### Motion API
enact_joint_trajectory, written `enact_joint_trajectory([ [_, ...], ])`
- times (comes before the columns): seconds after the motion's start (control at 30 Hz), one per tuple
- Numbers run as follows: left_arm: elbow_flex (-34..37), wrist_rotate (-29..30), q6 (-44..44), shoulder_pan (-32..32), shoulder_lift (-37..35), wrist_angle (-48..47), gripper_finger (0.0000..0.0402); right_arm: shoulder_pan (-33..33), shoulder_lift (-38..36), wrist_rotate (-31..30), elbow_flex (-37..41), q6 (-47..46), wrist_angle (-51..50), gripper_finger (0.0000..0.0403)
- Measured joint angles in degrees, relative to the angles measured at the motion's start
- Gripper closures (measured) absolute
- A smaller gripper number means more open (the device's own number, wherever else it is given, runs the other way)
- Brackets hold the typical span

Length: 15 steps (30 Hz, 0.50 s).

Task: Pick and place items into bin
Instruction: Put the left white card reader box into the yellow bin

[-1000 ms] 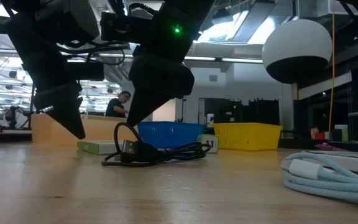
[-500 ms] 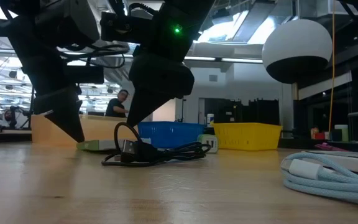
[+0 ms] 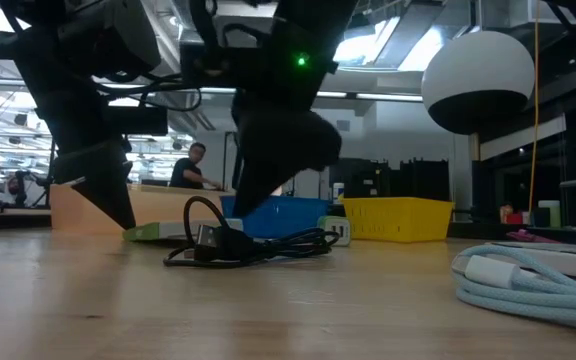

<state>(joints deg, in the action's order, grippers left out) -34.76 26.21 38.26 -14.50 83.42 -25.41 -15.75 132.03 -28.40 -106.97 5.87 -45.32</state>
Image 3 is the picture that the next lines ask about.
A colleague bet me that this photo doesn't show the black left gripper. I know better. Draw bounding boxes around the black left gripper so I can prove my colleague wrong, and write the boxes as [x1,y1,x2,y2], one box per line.
[180,0,360,220]

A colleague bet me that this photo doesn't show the white box green edge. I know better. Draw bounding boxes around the white box green edge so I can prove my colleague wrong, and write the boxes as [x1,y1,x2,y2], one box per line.
[121,218,245,244]

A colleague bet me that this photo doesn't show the green white USB charger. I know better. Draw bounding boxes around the green white USB charger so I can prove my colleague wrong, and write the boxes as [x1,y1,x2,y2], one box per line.
[316,215,352,248]

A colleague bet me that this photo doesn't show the black USB cable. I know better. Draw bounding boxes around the black USB cable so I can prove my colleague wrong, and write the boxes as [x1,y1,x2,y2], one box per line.
[162,195,342,269]

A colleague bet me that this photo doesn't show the pink item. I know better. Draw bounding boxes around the pink item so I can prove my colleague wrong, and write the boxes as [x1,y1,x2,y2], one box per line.
[505,228,564,245]

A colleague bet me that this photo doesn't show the light blue braided cable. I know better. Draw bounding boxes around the light blue braided cable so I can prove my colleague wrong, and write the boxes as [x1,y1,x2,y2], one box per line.
[449,243,576,335]

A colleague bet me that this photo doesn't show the blue plastic basket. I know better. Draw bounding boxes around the blue plastic basket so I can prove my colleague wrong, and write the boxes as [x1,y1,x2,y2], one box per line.
[219,194,330,239]

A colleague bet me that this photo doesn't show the person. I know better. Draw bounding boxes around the person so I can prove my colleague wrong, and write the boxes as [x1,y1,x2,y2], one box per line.
[0,169,37,207]
[168,141,223,190]

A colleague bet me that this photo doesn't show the yellow plastic basket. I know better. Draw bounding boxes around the yellow plastic basket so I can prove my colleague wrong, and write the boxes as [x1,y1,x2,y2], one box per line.
[340,196,455,244]

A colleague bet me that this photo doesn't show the black cabinets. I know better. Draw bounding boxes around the black cabinets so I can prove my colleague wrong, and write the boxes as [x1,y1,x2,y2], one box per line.
[327,157,452,202]

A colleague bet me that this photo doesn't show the white globe table lamp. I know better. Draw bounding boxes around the white globe table lamp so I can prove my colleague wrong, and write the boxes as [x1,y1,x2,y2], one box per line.
[420,29,537,166]

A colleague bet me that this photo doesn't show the pale green carton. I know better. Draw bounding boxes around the pale green carton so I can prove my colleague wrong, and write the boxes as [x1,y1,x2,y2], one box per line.
[537,199,562,229]

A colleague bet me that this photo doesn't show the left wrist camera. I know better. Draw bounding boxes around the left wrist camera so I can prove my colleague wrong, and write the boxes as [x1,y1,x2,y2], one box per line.
[101,104,169,137]

